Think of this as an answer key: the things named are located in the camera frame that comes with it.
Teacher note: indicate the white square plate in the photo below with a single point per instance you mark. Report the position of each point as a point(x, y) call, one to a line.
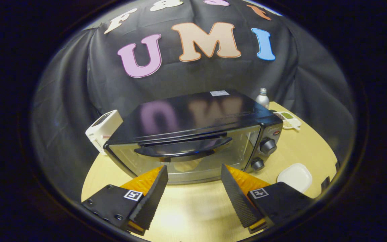
point(294, 176)

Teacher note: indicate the black toaster oven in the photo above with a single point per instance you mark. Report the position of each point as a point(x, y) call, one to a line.
point(193, 114)

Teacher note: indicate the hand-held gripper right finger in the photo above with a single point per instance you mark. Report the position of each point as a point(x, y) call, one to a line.
point(237, 198)

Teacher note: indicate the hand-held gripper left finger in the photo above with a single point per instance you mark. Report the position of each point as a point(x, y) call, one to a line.
point(151, 198)

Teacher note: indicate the black table edge clamp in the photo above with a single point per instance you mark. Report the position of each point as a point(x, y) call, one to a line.
point(337, 165)
point(325, 183)

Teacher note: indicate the white kitchen appliance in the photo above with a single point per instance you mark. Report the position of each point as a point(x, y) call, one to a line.
point(104, 129)

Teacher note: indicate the white divided spice tray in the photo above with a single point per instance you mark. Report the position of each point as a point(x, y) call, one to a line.
point(289, 121)

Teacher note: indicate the silver bottle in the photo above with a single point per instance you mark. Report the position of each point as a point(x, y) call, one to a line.
point(262, 99)

